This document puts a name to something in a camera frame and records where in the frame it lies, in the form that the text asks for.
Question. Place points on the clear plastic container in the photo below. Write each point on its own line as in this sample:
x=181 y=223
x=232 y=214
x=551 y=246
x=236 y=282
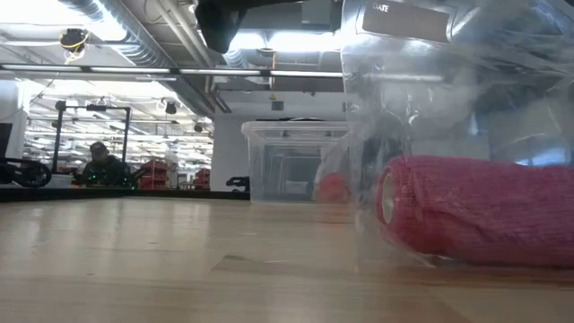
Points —
x=287 y=161

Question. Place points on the clear plastic wrapper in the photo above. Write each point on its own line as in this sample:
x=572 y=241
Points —
x=426 y=89

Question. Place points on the pink elastic bandage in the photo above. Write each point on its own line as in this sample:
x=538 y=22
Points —
x=484 y=211

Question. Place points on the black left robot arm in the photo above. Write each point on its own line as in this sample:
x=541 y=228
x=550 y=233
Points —
x=220 y=24

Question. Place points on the black background robot arm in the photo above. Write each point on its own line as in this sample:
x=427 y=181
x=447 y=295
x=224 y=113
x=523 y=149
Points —
x=31 y=172

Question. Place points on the small red object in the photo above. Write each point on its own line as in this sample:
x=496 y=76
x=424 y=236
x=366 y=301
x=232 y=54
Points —
x=333 y=188

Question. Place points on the small black background device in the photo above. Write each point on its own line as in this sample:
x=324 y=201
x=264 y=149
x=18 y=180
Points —
x=237 y=182

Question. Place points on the red storage shelf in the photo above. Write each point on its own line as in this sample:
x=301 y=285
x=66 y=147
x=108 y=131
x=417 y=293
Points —
x=202 y=179
x=154 y=175

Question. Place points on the black pendant lamp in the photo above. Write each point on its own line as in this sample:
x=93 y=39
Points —
x=171 y=107

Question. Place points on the ceiling strip light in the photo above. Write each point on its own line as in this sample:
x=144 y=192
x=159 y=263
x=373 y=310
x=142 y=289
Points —
x=134 y=70

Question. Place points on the person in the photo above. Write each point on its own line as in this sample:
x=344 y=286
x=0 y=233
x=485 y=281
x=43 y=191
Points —
x=104 y=168

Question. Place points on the black aluminium table frame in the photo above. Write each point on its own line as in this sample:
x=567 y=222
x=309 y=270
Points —
x=112 y=194

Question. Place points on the ribbed silver ceiling duct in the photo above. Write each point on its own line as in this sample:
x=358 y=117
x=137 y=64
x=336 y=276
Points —
x=148 y=49

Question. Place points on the black background rig frame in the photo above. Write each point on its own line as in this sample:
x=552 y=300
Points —
x=58 y=134

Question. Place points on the black ceiling-mounted camera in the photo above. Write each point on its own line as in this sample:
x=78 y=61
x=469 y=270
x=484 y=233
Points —
x=74 y=40

